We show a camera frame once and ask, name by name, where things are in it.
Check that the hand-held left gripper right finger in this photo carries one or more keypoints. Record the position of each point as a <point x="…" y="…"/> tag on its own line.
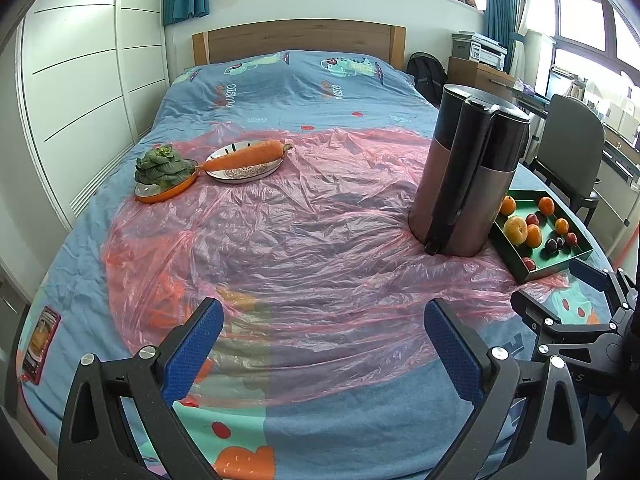
<point x="452" y="350"/>

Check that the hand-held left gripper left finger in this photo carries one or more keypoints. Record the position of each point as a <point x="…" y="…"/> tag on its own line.
<point x="195" y="350"/>

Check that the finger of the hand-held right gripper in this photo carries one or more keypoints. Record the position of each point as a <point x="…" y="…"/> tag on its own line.
<point x="532" y="307"/>
<point x="595" y="272"/>

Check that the green tray box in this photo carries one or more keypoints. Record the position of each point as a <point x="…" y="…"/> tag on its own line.
<point x="555" y="271"/>

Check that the red plum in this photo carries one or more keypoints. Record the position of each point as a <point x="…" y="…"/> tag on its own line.
<point x="528" y="263"/>
<point x="532" y="219"/>
<point x="571" y="239"/>

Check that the small orange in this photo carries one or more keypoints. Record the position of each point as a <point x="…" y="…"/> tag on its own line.
<point x="561" y="225"/>
<point x="546" y="205"/>

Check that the large bumpy mandarin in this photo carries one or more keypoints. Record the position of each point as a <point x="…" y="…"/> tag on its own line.
<point x="533" y="235"/>

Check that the yellow apple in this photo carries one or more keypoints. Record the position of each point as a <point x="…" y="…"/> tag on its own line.
<point x="515" y="230"/>

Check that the orange with stem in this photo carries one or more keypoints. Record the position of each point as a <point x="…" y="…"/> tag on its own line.
<point x="507" y="206"/>

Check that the white desk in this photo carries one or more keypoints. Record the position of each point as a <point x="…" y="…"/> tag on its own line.
<point x="617" y="160"/>

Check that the grey chair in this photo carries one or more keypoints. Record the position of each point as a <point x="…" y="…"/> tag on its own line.
<point x="570" y="140"/>

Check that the black and steel electric kettle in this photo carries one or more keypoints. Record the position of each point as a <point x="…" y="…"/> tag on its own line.
<point x="450" y="185"/>

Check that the red snack packet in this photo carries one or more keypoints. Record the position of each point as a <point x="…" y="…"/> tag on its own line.
<point x="40" y="345"/>

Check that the orange shallow dish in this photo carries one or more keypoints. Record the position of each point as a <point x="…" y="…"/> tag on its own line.
<point x="170" y="190"/>

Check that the pink plastic sheet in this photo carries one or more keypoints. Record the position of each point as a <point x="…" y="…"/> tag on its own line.
<point x="325" y="235"/>

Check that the white patterned plate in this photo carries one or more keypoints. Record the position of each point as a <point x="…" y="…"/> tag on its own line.
<point x="240" y="175"/>

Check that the green bok choy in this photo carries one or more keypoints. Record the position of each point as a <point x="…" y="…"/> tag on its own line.
<point x="162" y="165"/>

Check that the carrot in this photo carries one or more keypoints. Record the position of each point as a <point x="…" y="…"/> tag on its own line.
<point x="245" y="156"/>

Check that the wooden dresser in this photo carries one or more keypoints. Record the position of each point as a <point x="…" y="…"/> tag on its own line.
<point x="475" y="75"/>

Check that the white printer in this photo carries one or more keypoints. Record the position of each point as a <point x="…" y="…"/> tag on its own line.
<point x="480" y="50"/>

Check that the black backpack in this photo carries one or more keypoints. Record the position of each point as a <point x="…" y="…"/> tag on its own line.
<point x="427" y="75"/>

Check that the white wardrobe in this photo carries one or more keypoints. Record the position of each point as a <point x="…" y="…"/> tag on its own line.
<point x="80" y="60"/>

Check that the wooden headboard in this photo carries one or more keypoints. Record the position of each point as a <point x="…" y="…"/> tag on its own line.
<point x="300" y="37"/>

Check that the salmon pink metal frame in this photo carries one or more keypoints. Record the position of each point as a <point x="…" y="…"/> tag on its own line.
<point x="625" y="247"/>

